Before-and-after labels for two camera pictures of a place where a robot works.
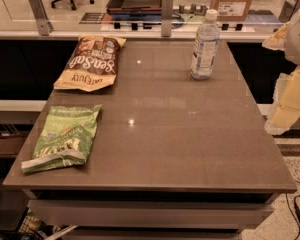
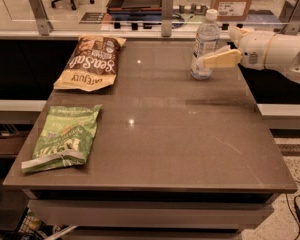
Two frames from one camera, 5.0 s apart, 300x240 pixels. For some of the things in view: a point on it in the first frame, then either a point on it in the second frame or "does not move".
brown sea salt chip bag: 93,65 does not move
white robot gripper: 299,39 -> 255,49
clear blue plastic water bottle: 207,49 does not move
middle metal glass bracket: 166,13 does not move
